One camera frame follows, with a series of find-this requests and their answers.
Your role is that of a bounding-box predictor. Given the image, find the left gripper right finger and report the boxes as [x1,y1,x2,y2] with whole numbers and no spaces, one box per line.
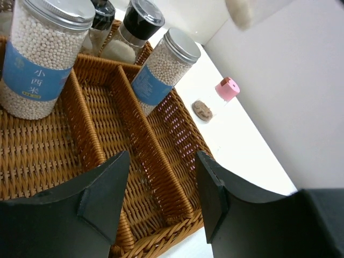
[195,151,343,257]

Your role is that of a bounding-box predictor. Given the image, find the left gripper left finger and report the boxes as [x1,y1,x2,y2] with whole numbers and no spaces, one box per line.
[1,151,130,257]

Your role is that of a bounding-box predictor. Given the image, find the pink lid spice bottle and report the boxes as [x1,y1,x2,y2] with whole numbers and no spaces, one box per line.
[191,77,240,123]

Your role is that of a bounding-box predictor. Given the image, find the silver lid blue label jar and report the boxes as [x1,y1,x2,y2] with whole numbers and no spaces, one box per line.
[1,1,95,120]
[131,27,201,116]

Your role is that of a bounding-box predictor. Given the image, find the black grinder top spice bottle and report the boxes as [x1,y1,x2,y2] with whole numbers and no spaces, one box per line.
[99,0,165,64]

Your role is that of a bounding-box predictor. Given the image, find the black cap brown spice bottle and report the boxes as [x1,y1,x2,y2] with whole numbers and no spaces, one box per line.
[80,1,116,56]

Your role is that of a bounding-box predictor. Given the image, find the brown wicker divided tray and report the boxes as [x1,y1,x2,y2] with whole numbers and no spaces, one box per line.
[1,44,208,257]

